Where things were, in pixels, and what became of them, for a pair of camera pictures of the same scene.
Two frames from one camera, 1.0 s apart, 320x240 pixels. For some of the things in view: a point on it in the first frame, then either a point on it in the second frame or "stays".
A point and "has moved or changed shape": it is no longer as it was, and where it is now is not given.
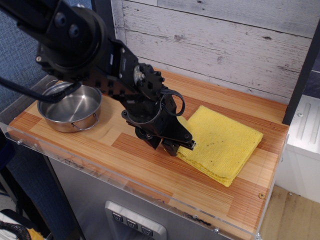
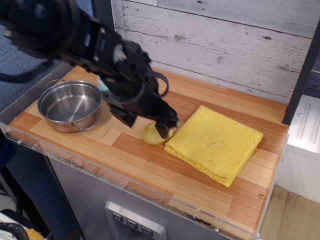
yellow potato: [184, 122] has moved or changed shape
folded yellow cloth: [223, 145] stays
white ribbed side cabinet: [299, 170] stays
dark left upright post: [104, 8] stays
